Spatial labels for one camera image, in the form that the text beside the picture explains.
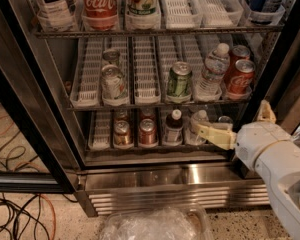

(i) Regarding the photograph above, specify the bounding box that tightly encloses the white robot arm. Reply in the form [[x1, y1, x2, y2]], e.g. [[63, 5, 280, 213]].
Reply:
[[190, 100, 300, 240]]

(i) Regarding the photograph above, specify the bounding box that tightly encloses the orange floor cable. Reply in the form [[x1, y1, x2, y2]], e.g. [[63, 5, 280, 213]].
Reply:
[[0, 114, 57, 240]]

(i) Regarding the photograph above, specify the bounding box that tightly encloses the green can bottom shelf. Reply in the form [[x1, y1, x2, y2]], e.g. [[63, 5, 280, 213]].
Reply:
[[218, 115, 233, 124]]

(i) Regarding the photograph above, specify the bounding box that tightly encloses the gold can shelf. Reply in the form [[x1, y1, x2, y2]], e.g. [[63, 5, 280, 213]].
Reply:
[[114, 120, 132, 145], [114, 110, 130, 121]]

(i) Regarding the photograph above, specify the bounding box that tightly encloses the green soda can middle shelf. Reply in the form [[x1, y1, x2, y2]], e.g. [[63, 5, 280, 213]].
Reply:
[[167, 61, 192, 98]]

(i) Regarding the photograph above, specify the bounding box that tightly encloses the white soda can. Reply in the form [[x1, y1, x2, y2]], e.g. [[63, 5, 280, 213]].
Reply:
[[102, 48, 120, 66], [101, 64, 127, 100]]

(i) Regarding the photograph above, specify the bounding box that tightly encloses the front red can bottom shelf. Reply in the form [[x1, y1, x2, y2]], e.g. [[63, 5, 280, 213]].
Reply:
[[139, 118, 156, 145]]

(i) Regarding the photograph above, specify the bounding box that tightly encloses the bottom shelf water bottle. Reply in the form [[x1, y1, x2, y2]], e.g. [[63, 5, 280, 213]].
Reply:
[[187, 110, 209, 146]]

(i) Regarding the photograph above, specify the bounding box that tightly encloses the large coca-cola bottle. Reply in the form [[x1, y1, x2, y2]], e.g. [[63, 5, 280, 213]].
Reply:
[[83, 0, 118, 30]]

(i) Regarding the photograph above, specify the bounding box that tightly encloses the clear plastic bin with bag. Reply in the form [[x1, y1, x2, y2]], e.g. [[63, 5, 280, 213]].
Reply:
[[98, 204, 214, 240]]

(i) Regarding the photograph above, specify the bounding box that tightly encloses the red can shelf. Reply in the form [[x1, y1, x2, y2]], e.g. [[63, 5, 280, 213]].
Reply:
[[139, 118, 156, 145], [140, 108, 156, 120]]

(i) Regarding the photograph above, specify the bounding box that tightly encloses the rear gold can bottom shelf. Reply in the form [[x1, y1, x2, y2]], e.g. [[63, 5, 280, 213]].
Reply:
[[114, 110, 130, 121]]

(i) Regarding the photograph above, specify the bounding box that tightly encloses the rear white soda can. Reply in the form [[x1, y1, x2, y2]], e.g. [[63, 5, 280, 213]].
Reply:
[[102, 48, 120, 66]]

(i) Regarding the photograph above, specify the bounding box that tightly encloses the red coke can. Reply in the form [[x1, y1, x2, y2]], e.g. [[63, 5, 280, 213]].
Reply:
[[227, 59, 255, 94], [224, 45, 251, 81]]

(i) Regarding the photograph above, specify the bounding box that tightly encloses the rear red can bottom shelf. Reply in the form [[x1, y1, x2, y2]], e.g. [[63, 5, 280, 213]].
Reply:
[[140, 108, 156, 120]]

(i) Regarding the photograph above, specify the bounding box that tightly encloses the front gold can bottom shelf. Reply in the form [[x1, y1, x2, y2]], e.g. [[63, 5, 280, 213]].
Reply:
[[114, 120, 132, 145]]

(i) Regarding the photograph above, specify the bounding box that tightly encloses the shelf water bottle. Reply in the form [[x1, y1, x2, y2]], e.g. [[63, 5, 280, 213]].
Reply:
[[198, 43, 230, 96], [187, 110, 209, 146]]

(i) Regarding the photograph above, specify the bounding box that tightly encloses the middle shelf water bottle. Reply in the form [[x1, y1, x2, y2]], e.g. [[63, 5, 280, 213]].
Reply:
[[198, 43, 230, 96]]

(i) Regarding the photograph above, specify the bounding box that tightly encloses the front white soda can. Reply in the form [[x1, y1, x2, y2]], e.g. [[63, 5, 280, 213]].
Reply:
[[101, 64, 127, 100]]

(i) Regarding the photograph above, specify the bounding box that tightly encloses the dark juice bottle white cap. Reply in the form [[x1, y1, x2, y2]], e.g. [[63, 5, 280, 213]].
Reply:
[[164, 109, 183, 143]]

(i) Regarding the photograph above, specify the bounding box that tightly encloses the stainless steel fridge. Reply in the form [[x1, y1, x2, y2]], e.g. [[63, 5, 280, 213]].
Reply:
[[0, 0, 300, 216]]

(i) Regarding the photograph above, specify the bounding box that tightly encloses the tea bottle white label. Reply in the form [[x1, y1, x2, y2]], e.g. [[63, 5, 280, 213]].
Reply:
[[36, 0, 78, 31]]

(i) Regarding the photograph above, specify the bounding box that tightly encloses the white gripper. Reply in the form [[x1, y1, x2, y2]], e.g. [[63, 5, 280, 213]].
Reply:
[[190, 100, 291, 170]]

